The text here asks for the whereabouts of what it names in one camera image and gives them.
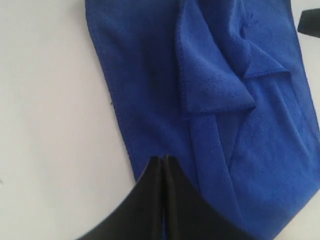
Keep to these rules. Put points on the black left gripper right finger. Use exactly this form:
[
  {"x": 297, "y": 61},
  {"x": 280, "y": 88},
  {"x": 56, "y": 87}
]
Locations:
[{"x": 187, "y": 215}]

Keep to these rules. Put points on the blue microfibre towel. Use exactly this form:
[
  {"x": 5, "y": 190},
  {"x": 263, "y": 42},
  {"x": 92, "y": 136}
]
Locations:
[{"x": 221, "y": 85}]

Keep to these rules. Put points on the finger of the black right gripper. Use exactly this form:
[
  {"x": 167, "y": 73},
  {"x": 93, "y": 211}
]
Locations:
[{"x": 309, "y": 22}]

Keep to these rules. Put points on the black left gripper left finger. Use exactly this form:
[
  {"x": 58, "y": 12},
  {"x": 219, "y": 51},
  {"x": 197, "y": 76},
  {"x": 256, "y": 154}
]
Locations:
[{"x": 140, "y": 214}]

